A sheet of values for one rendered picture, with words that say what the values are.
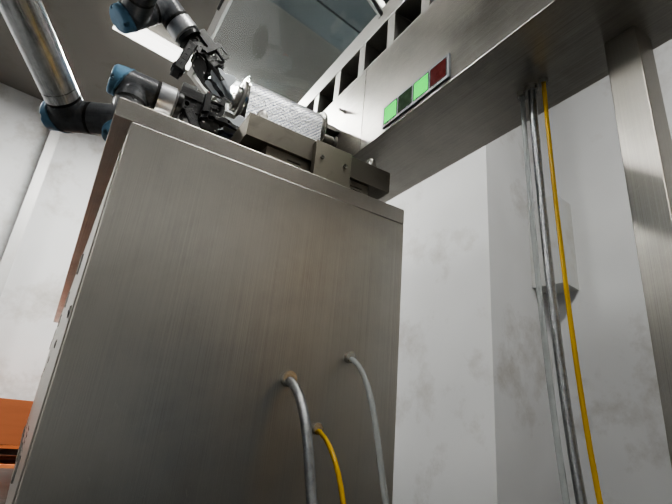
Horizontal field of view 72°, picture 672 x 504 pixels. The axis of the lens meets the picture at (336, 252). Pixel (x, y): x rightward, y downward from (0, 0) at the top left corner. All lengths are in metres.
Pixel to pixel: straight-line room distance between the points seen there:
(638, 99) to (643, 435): 1.78
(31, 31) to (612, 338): 2.48
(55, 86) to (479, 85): 0.93
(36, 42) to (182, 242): 0.53
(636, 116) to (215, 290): 0.81
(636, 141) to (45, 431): 1.04
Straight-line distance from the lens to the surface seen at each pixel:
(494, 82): 1.17
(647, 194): 0.93
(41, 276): 4.74
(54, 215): 4.89
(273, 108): 1.41
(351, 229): 1.04
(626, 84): 1.06
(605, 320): 2.65
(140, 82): 1.26
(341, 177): 1.13
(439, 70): 1.20
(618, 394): 2.58
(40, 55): 1.19
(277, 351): 0.89
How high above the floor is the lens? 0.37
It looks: 21 degrees up
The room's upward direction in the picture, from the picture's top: 6 degrees clockwise
